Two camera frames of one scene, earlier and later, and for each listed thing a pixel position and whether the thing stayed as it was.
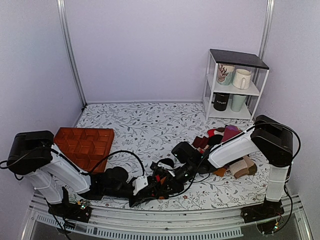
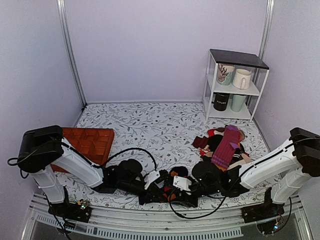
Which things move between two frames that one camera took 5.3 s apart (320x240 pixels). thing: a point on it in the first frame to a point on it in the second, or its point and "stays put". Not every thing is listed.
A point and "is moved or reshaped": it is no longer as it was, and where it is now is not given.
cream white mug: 241,80 stays put
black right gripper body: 188,168 to 213,190
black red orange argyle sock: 159,190 is moved or reshaped
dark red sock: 201,142 stays put
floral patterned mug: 225,73 stays put
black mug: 220,101 stays put
